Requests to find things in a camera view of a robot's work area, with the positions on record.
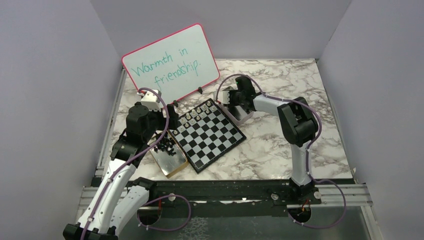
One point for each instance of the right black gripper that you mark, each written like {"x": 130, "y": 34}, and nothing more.
{"x": 230, "y": 93}

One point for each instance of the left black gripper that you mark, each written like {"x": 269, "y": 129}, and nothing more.
{"x": 173, "y": 117}

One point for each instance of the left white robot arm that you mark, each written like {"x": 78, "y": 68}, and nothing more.
{"x": 105, "y": 216}

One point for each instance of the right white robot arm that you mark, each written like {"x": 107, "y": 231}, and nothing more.
{"x": 298, "y": 124}

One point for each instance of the silver tin with white pieces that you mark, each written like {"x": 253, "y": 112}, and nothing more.
{"x": 236, "y": 113}

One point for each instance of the pile of black chess pieces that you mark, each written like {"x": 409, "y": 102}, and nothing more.
{"x": 166, "y": 145}

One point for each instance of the gold tin with black pieces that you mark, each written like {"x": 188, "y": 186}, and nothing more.
{"x": 170, "y": 165}

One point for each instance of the black white chessboard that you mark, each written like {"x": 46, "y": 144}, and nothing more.
{"x": 209, "y": 138}

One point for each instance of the pink framed whiteboard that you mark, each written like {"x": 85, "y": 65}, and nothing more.
{"x": 176, "y": 65}

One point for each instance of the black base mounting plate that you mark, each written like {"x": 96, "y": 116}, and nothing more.
{"x": 235, "y": 198}

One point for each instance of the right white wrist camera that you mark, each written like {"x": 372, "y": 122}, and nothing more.
{"x": 225, "y": 96}

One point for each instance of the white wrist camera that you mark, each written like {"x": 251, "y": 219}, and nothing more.
{"x": 151, "y": 101}
{"x": 225, "y": 96}

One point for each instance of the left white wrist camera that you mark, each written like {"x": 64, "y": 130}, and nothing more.
{"x": 151, "y": 101}

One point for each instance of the aluminium rail frame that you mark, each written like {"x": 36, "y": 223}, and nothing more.
{"x": 204, "y": 134}

